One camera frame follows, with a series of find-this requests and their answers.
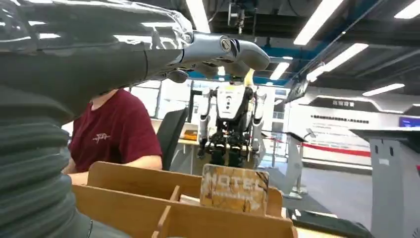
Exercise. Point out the ceiling light strip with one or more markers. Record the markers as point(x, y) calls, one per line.
point(279, 70)
point(316, 23)
point(409, 10)
point(198, 14)
point(383, 89)
point(338, 60)

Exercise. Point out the grey kiosk stand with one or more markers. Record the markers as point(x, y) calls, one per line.
point(393, 184)

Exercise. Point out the wooden card box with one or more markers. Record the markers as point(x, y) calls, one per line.
point(183, 220)

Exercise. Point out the black office chair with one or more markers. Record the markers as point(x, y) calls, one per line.
point(171, 138)

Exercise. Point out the blue wall screen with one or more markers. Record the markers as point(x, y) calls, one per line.
point(409, 122)

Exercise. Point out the background humanoid robot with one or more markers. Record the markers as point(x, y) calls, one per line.
point(231, 124)

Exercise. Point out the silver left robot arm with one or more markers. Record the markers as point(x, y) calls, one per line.
point(29, 177)

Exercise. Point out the hanging black monitor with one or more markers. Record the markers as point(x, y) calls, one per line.
point(297, 92)

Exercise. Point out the stack of cards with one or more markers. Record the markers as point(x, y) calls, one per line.
point(189, 199)

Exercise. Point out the orange object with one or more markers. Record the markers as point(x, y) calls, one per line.
point(190, 135)

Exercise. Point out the black phone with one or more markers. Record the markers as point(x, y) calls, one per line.
point(328, 225)

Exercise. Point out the grey lectern stand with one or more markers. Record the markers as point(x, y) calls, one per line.
point(295, 164)

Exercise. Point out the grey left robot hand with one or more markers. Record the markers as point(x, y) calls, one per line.
point(82, 49)

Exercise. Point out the person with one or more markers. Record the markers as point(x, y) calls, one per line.
point(111, 131)

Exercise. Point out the brown patterned hotel card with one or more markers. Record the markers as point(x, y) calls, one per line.
point(233, 190)

